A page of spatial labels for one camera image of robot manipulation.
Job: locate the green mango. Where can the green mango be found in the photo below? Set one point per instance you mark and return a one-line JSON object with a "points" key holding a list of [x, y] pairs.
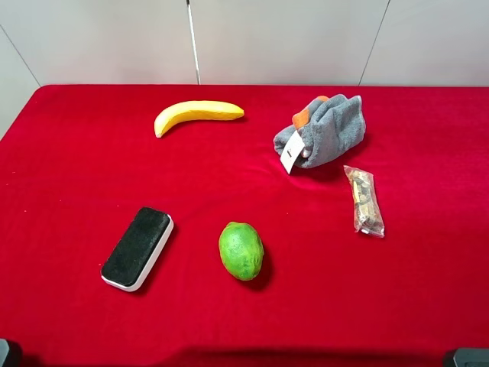
{"points": [[241, 250]]}

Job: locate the black and white board eraser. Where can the black and white board eraser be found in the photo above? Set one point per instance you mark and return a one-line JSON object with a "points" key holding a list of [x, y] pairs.
{"points": [[137, 251]]}

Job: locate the grey and orange towel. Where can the grey and orange towel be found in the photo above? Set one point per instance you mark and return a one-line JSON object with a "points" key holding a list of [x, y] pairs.
{"points": [[328, 128]]}

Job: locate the yellow banana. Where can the yellow banana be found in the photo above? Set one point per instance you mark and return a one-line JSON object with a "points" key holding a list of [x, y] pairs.
{"points": [[195, 110]]}

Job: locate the clear snack packet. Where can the clear snack packet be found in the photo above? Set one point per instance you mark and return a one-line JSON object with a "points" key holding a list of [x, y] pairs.
{"points": [[367, 214]]}

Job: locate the dark block bottom left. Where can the dark block bottom left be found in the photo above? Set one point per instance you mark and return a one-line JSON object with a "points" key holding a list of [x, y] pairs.
{"points": [[10, 353]]}

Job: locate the red tablecloth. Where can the red tablecloth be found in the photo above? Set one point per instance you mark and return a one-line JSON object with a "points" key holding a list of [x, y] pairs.
{"points": [[80, 161]]}

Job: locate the dark block bottom right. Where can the dark block bottom right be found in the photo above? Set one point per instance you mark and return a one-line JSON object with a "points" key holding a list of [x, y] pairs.
{"points": [[467, 357]]}

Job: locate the dark block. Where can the dark block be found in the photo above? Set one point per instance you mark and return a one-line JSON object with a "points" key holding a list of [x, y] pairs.
{"points": [[10, 353], [467, 357]]}

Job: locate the white towel tag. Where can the white towel tag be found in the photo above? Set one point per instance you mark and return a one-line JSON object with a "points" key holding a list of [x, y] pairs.
{"points": [[291, 151]]}

